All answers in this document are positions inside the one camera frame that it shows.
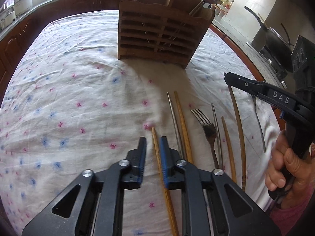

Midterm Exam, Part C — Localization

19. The light wooden chopstick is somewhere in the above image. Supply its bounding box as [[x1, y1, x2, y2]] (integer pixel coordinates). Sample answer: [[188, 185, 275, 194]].
[[151, 127, 179, 236]]

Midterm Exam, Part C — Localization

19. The long dark wooden chopstick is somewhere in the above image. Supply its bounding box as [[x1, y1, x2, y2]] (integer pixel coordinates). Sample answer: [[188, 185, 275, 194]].
[[227, 85, 247, 191]]

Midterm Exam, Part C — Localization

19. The person right hand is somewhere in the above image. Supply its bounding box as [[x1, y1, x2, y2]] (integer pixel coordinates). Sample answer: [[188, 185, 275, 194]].
[[265, 130, 314, 209]]

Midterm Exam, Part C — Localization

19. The gas stove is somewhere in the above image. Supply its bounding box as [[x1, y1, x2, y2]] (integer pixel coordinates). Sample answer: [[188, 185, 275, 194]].
[[246, 41, 288, 89]]

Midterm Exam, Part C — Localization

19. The black wok with lid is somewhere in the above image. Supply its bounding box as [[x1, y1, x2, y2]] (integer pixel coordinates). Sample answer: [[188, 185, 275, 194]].
[[244, 6, 293, 73]]

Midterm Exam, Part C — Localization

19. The turned wooden chopstick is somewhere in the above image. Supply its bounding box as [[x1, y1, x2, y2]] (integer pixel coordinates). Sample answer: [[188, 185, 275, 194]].
[[174, 91, 194, 164]]

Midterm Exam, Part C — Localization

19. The brown wooden chopstick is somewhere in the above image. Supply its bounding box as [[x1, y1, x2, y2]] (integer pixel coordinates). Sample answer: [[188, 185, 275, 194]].
[[221, 116, 237, 183]]

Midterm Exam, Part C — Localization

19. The steel fork in middle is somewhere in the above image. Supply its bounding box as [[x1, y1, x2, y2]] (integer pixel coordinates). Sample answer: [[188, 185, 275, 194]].
[[191, 109, 220, 168]]

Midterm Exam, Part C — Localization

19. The steel chopstick on cloth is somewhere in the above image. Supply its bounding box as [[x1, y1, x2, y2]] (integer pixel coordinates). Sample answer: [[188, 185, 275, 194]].
[[167, 92, 185, 159]]

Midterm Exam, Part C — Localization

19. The white floral tablecloth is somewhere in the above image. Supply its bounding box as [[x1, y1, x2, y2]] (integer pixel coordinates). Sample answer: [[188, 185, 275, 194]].
[[1, 11, 252, 235]]

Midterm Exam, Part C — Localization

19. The wooden utensil holder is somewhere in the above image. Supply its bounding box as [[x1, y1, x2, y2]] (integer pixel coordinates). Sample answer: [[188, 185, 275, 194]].
[[118, 0, 215, 68]]

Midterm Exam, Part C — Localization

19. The small white appliance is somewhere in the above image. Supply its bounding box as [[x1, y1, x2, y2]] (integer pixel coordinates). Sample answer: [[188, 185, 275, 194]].
[[1, 6, 16, 30]]

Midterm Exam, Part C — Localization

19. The white pot cooker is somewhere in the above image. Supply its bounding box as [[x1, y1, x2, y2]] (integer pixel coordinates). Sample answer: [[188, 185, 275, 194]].
[[13, 0, 32, 18]]

